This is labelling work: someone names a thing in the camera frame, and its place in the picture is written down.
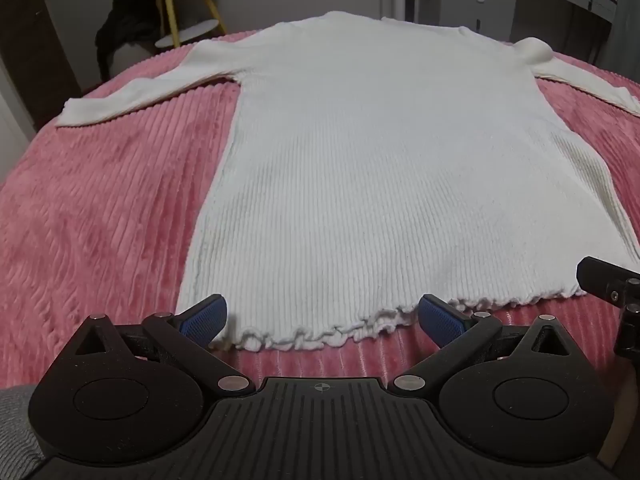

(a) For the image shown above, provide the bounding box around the grey drawer cabinet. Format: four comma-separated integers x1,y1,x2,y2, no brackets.
417,0,517,43

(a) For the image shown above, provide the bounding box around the grey cloth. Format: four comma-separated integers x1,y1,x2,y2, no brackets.
0,385,47,467

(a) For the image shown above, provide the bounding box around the pink corduroy plush blanket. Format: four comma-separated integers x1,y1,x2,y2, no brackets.
0,30,640,466

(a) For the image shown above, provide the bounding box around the dark clothes pile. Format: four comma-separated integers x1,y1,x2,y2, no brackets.
95,0,167,81

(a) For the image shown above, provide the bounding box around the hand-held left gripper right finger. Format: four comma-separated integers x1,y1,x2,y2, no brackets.
394,294,581,394

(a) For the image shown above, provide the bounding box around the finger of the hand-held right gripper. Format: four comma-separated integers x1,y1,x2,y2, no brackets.
576,256,640,361

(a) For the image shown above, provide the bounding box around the white ribbed knit sweater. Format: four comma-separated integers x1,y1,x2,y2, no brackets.
54,10,640,352

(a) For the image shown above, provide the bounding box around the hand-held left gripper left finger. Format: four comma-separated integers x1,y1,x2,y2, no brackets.
65,294,256,396

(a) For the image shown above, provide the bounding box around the dark brown door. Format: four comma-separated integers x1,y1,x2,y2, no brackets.
0,0,82,132

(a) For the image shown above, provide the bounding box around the yellow-legged wooden side table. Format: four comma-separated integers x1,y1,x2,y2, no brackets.
121,0,228,50

